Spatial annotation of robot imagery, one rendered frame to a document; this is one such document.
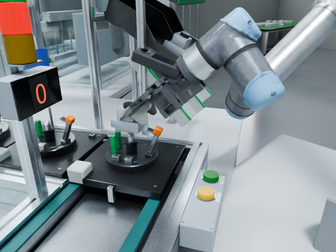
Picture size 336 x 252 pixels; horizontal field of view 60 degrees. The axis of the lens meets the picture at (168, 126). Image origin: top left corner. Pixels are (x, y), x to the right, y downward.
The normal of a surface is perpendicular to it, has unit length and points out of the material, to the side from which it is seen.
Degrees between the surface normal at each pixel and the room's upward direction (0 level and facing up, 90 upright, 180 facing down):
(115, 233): 0
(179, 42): 90
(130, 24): 90
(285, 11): 90
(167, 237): 0
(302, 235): 0
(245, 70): 70
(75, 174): 90
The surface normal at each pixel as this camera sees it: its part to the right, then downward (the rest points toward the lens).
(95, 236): 0.00, -0.91
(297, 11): -0.70, 0.29
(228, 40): -0.38, -0.06
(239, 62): -0.55, 0.06
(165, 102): -0.29, 0.39
